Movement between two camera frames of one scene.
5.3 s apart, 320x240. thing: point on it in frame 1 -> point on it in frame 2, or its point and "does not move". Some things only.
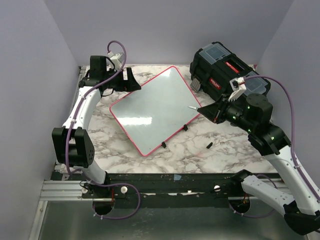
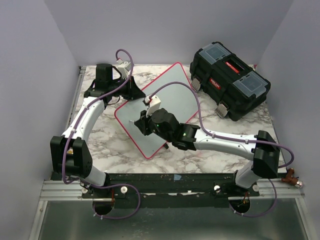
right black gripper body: [226, 110] -> [148, 127]
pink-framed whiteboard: [151, 114] does not move
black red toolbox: [212, 66] does not move
